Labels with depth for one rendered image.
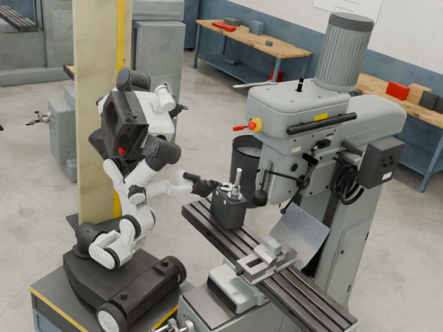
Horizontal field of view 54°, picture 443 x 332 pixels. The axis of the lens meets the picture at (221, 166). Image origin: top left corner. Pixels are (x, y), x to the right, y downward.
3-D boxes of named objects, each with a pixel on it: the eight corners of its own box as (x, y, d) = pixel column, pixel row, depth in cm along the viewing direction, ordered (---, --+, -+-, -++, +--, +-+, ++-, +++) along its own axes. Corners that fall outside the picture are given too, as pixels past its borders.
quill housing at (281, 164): (275, 213, 211) (289, 155, 195) (247, 192, 224) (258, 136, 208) (301, 202, 222) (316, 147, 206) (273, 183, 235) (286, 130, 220)
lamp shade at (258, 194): (249, 203, 196) (252, 192, 193) (253, 195, 202) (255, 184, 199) (265, 208, 194) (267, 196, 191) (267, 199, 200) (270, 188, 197)
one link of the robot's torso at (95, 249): (88, 258, 264) (88, 241, 258) (112, 242, 279) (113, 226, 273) (112, 275, 255) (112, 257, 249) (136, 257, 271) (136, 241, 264)
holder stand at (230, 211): (225, 230, 258) (230, 202, 248) (209, 209, 274) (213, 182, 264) (242, 226, 263) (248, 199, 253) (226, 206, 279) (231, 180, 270)
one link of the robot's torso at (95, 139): (83, 144, 233) (94, 123, 222) (101, 137, 243) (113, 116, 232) (115, 183, 229) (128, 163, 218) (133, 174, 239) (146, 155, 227)
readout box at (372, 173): (370, 191, 200) (384, 151, 190) (354, 182, 206) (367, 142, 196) (393, 181, 212) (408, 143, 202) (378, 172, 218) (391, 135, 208)
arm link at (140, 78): (116, 95, 213) (134, 79, 207) (111, 80, 216) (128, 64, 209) (133, 100, 223) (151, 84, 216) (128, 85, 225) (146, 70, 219)
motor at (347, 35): (337, 94, 197) (357, 22, 181) (304, 80, 210) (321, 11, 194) (362, 89, 209) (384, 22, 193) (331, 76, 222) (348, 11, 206)
